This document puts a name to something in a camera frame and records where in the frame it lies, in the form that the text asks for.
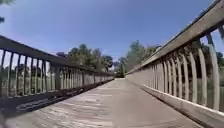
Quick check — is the group of distant trees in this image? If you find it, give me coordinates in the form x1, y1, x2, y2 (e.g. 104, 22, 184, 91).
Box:
113, 40, 163, 79
55, 43, 115, 73

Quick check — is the wooden boardwalk deck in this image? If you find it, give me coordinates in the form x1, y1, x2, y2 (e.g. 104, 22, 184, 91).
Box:
4, 78, 204, 128

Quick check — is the wooden bridge railing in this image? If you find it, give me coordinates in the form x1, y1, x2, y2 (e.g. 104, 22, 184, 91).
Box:
0, 35, 115, 111
125, 0, 224, 128

